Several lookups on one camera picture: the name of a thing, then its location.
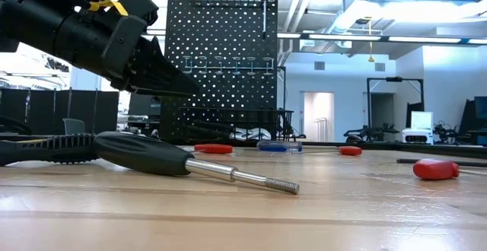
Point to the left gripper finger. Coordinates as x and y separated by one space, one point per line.
160 86
160 66

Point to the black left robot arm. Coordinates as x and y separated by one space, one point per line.
26 19

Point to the black background robot arm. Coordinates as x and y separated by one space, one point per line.
365 134

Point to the black metal peg board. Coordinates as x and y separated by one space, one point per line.
217 34

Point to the black monitor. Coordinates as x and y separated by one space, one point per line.
142 106
475 118

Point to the yellow tape tag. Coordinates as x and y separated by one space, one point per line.
108 4

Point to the black partition panels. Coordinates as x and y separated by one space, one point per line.
38 110

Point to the grey chair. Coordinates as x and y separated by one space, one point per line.
74 127

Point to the white door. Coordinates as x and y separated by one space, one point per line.
319 110

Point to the ceiling light strip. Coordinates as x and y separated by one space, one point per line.
342 37

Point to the white box device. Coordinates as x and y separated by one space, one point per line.
416 136

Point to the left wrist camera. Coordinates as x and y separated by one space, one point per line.
139 5

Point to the black rack frame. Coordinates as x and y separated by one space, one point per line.
368 102

